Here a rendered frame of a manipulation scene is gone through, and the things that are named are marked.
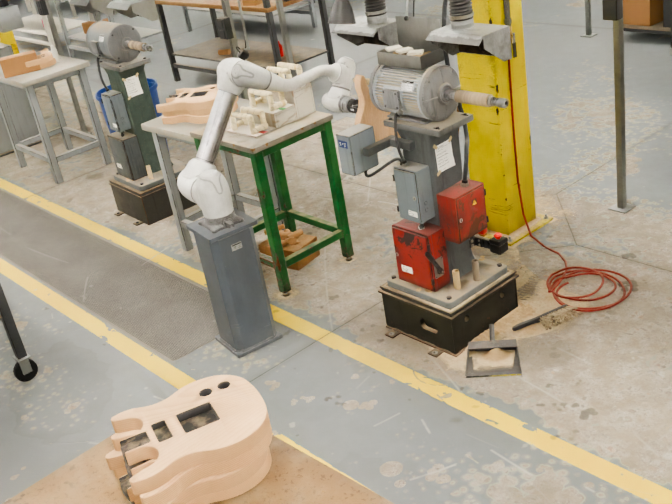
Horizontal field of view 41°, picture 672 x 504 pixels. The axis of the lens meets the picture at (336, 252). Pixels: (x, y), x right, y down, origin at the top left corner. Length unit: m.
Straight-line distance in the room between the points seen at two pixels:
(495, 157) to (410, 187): 1.19
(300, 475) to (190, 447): 0.32
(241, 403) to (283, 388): 1.95
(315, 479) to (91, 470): 0.68
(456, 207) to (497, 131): 1.12
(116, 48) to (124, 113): 0.46
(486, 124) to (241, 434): 3.26
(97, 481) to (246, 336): 2.17
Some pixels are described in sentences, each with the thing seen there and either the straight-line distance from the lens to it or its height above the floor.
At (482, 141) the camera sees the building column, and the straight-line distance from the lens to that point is 5.39.
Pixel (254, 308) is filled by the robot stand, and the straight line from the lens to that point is 4.75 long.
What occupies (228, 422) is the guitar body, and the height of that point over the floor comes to 1.08.
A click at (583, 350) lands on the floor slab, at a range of 4.50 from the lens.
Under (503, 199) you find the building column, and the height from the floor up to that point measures 0.26.
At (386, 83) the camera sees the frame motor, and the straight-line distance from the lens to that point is 4.30.
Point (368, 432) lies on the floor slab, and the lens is 4.12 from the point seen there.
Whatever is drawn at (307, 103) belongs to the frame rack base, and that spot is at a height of 1.00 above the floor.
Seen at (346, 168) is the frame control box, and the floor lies 0.95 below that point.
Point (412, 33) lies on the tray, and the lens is 4.34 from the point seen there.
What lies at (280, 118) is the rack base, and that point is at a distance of 5.12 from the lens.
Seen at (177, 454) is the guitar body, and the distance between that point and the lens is 2.45.
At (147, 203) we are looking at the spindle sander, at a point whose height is 0.16.
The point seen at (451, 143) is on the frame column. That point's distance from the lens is 4.32.
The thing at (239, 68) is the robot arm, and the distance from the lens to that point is 4.55.
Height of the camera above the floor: 2.52
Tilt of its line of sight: 26 degrees down
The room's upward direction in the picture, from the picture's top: 10 degrees counter-clockwise
